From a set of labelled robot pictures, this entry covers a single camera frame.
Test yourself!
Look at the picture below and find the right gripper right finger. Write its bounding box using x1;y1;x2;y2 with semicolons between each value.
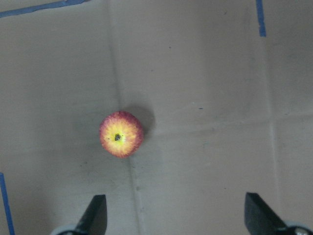
244;192;313;235

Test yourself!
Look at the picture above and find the red yellow apple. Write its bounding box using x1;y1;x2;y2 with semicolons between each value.
99;111;144;158

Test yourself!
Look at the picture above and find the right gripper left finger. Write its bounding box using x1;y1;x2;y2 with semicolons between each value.
52;194;108;235

